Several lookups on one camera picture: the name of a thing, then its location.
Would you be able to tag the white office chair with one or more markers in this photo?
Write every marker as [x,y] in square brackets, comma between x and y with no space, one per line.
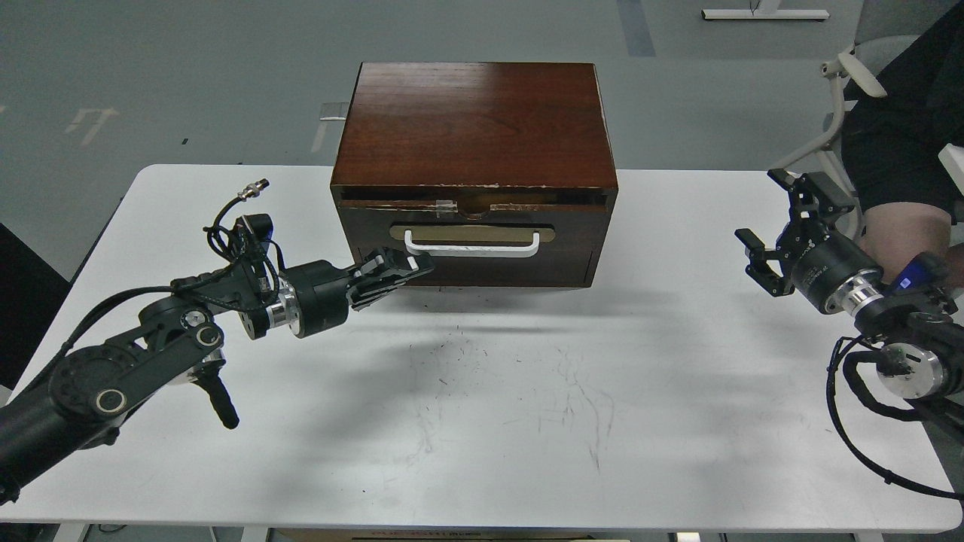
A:
[851,74]

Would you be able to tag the seated person in black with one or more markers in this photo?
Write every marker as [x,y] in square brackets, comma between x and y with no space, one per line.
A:
[890,148]

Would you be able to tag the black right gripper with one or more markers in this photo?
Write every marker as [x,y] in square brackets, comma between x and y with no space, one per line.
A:
[827,267]

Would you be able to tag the dark wooden cabinet box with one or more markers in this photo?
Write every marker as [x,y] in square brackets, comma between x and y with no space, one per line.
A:
[476,134]

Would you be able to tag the wooden drawer with white handle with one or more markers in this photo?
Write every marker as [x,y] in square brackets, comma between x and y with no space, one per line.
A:
[531,246]

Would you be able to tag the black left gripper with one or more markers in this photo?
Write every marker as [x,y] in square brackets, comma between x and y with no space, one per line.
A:
[313,297]

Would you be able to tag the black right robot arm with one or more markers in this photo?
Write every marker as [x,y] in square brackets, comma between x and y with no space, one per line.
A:
[914,342]

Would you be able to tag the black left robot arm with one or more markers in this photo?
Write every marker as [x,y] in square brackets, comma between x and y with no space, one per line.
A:
[135,342]

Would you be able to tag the white bar on floor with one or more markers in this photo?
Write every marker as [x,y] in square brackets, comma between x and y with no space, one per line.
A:
[764,11]

